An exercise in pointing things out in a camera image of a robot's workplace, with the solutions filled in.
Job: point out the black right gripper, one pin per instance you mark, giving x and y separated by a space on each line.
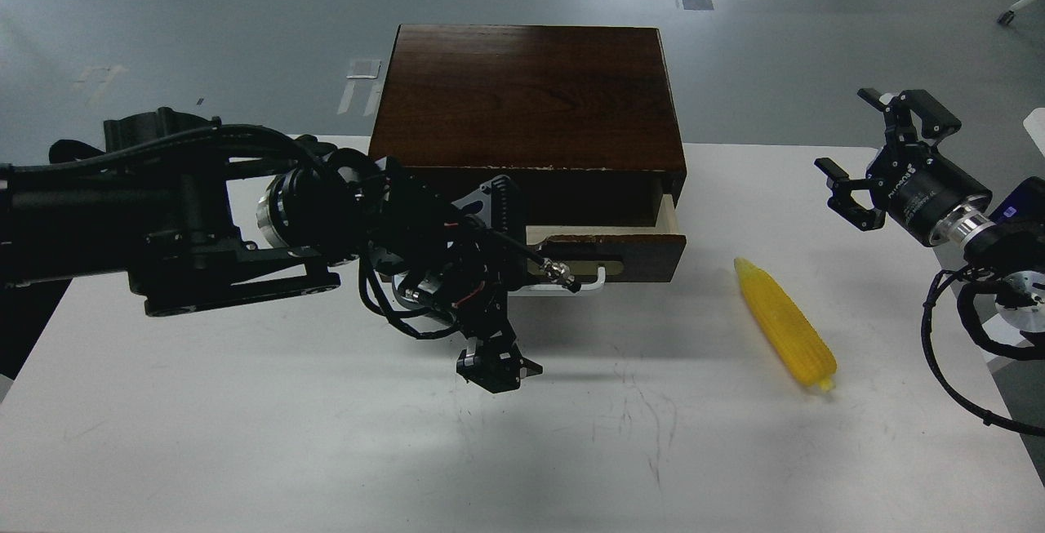
909 178

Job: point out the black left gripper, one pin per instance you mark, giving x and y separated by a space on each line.
432 267

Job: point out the wooden drawer with white handle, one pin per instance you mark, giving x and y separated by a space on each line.
627 254

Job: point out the yellow plastic corn cob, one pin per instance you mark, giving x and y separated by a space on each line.
797 343

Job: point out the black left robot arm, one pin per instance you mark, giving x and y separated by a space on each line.
205 215

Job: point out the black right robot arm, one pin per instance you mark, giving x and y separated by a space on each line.
1000 303

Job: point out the dark wooden drawer cabinet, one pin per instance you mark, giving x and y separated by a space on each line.
581 117

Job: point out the white object at right edge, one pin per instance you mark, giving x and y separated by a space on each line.
1035 127

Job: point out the white chair leg with caster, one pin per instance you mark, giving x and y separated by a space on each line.
1009 14

